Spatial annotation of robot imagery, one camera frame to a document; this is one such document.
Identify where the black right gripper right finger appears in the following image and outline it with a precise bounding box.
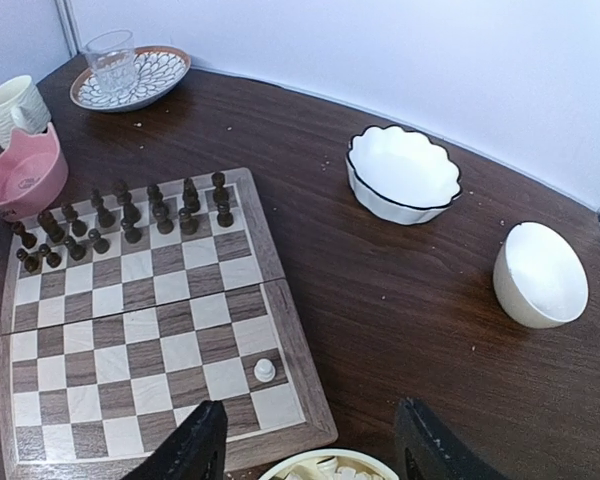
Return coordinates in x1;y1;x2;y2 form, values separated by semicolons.
394;398;507;480

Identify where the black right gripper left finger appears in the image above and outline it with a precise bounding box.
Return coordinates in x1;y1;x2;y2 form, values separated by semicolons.
123;400;228;480

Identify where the white pawn chess piece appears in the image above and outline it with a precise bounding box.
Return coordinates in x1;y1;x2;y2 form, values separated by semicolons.
253;358;276;383

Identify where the wooden chess board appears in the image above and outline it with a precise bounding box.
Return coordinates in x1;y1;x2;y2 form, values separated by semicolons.
0;168;338;479

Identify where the dark pawn chess piece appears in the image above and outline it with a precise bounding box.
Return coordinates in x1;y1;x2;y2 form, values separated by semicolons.
178;207;199;235
152;204;174;235
217;201;234;228

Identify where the dark knight chess piece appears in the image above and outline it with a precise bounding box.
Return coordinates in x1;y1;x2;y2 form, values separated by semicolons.
182;177;201;213

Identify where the dark bishop chess piece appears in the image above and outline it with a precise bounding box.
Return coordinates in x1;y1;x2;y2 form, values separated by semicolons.
146;184;164;211

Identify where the dark rook chess piece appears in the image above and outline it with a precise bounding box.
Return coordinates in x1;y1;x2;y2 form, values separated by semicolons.
211;171;229;204

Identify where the dark king chess piece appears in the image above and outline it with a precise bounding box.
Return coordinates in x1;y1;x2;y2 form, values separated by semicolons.
37;210;65;244

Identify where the cream cat ear bowl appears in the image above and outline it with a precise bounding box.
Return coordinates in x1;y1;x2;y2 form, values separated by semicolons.
260;448;399;480

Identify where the plain white round bowl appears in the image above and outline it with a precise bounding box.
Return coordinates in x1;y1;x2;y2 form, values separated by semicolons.
492;221;589;329

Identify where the white scalloped bowl black rim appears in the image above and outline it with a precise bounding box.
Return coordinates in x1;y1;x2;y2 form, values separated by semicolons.
346;125;462;226

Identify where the pink cat ear bowl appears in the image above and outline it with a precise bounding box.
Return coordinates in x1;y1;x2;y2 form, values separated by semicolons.
0;123;69;222

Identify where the patterned ceramic plate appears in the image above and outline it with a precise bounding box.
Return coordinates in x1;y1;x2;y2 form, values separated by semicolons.
70;46;191;113

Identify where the white ribbed mug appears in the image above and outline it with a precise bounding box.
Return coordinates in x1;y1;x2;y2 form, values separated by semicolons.
0;75;52;150

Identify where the clear drinking glass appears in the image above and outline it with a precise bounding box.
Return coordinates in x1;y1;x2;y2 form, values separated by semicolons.
83;29;136;94

